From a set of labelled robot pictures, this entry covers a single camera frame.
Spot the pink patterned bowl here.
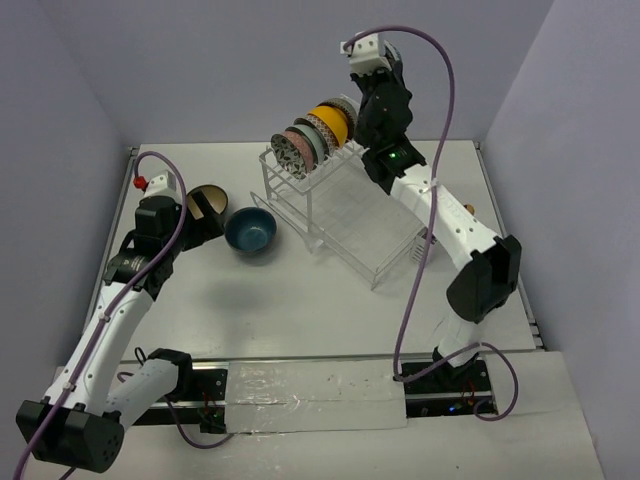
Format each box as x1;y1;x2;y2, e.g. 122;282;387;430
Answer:
285;127;316;173

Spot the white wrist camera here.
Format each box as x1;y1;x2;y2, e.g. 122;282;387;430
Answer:
133;170;177;196
340;34;391;76

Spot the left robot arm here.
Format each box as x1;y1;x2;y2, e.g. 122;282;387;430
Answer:
13;191;224;479

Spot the red patterned white bowl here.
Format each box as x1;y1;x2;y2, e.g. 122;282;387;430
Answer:
305;113;339;155

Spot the beige bowl black rim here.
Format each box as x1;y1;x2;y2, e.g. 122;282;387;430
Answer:
187;184;229;220

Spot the white slotted spatula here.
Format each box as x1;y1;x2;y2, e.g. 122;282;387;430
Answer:
410;235;437;263

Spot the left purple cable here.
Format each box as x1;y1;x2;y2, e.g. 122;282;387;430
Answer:
12;153;236;480

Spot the black mounting rail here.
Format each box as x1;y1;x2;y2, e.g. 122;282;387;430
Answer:
139;359;496;434

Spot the white wire dish rack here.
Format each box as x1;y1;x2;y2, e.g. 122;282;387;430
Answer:
251;140;425;288

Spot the purple cable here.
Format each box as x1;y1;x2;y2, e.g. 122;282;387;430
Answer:
12;153;236;480
344;27;521;422

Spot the dark blue ceramic bowl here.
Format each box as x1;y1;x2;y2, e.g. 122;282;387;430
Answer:
224;206;278;257

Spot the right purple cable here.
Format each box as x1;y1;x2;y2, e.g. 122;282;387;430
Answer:
344;27;521;422

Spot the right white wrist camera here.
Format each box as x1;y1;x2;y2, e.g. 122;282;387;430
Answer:
340;34;391;76

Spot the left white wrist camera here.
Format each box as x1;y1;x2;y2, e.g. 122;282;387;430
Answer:
133;170;177;196

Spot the leaf patterned bowl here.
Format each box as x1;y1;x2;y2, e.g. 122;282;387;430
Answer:
270;131;307;180

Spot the light green ceramic bowl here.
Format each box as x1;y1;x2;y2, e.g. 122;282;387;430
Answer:
294;118;329;164

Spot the clear taped plastic sheet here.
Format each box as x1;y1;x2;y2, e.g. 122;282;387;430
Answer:
225;360;407;434

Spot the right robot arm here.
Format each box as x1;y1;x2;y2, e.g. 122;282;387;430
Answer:
350;59;522;391

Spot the yellow bowl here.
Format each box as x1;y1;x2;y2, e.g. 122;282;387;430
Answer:
309;105;348;148

